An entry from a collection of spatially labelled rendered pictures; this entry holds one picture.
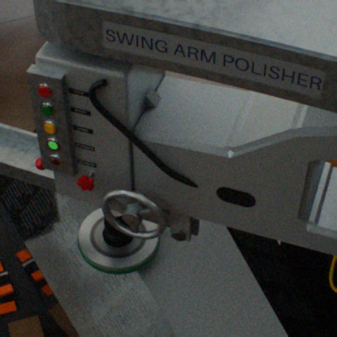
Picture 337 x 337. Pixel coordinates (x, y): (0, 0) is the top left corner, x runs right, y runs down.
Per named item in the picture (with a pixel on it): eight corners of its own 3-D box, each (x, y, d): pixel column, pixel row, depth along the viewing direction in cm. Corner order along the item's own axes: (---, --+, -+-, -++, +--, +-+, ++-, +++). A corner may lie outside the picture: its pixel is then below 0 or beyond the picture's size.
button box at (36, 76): (79, 168, 160) (67, 71, 139) (74, 177, 159) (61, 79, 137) (47, 160, 162) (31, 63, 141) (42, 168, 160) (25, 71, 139)
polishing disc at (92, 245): (123, 194, 203) (123, 191, 202) (175, 240, 192) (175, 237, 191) (63, 235, 193) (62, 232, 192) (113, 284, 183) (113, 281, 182)
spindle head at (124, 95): (230, 176, 177) (241, 28, 144) (201, 245, 163) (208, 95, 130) (93, 140, 185) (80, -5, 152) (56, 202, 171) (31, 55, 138)
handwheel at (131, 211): (180, 217, 165) (180, 171, 154) (164, 250, 159) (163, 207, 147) (118, 199, 168) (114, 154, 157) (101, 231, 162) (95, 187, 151)
